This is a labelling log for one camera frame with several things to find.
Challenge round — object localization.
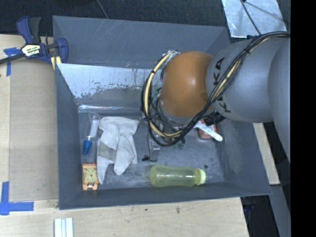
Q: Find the yellow-green plastic bottle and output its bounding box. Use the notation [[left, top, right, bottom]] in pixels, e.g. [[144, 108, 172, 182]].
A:
[[149, 164, 207, 188]]

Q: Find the clear tube with blue tip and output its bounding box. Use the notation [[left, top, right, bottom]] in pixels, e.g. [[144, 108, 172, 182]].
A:
[[82, 112, 101, 155]]

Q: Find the grey metal bin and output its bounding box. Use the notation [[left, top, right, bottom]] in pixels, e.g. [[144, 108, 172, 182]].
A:
[[52, 15, 273, 210]]

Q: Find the white cloth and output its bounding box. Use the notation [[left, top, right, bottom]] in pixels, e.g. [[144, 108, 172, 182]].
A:
[[96, 116, 140, 185]]

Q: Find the orange packet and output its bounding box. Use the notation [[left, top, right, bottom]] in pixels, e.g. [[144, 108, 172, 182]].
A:
[[197, 119, 218, 140]]

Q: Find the pale wood board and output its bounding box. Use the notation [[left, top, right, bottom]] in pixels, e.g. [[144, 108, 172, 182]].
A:
[[8, 58, 60, 202]]

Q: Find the black cylinder on white bracket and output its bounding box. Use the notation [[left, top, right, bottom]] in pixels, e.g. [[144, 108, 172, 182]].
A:
[[195, 114, 226, 142]]

